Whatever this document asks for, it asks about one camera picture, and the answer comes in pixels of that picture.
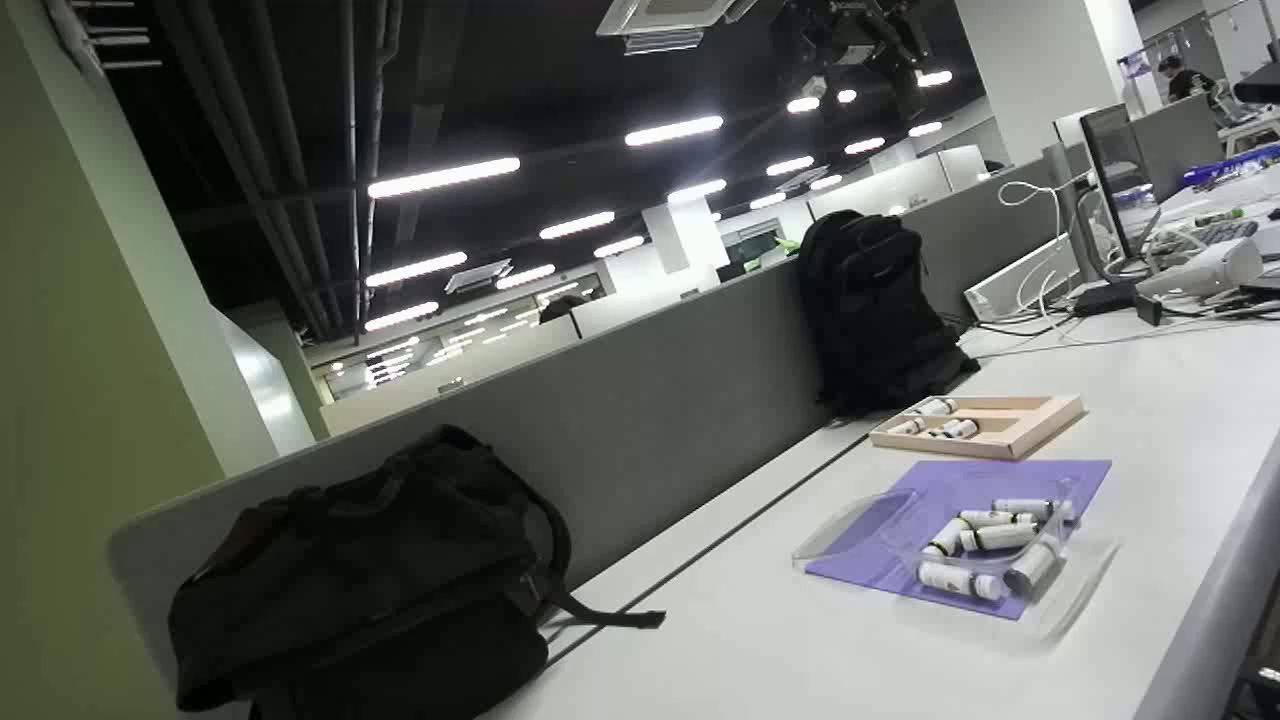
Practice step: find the ceiling air conditioner unit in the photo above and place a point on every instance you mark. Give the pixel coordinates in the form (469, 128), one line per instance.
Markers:
(660, 18)

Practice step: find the tall black backpack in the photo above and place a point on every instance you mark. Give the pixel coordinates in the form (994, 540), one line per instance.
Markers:
(872, 314)

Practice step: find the clear plastic container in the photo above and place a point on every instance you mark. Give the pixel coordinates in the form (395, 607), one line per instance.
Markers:
(1074, 584)

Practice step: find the purple mat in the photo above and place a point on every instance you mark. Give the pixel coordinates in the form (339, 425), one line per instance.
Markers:
(907, 512)

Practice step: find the grey desk divider panel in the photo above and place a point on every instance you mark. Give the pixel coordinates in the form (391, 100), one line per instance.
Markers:
(640, 414)

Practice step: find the grey computer monitor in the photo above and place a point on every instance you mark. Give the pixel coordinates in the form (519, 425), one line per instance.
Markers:
(1178, 141)

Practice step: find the black computer monitor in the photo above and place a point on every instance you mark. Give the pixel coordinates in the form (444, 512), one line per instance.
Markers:
(1110, 175)

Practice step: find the white desk device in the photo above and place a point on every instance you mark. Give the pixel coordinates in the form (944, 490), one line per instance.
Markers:
(1206, 266)

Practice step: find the white ceiling light tube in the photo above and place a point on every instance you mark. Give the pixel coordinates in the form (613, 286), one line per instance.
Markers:
(866, 146)
(697, 189)
(790, 165)
(402, 314)
(617, 245)
(526, 279)
(444, 178)
(932, 78)
(418, 270)
(673, 128)
(806, 100)
(577, 226)

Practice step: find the wide black backpack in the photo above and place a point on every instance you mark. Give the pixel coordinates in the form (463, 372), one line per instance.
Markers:
(373, 584)

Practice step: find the white keyboard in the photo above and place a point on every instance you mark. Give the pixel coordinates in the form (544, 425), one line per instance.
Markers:
(1024, 281)

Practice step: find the wooden tray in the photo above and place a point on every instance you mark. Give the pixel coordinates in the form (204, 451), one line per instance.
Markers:
(1023, 430)

